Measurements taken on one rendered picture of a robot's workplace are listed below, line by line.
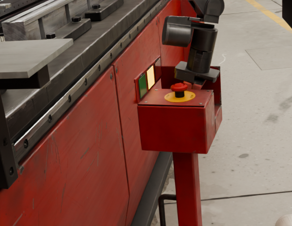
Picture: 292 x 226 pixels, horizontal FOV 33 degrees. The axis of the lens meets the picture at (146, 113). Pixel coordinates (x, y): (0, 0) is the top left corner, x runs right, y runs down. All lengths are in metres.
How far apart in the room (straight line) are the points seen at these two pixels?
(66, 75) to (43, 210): 0.31
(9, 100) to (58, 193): 0.25
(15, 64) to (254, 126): 2.30
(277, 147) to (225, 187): 0.47
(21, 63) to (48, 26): 0.67
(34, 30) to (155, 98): 0.36
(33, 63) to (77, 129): 0.53
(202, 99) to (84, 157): 0.34
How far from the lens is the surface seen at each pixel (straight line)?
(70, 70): 1.18
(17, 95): 1.01
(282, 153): 2.61
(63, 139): 1.14
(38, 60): 0.73
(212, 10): 1.16
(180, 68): 1.21
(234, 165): 2.49
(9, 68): 0.71
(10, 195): 0.93
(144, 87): 1.17
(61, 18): 1.48
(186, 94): 1.16
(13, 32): 1.27
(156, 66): 1.26
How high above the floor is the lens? 1.18
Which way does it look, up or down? 22 degrees down
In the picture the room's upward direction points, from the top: 6 degrees counter-clockwise
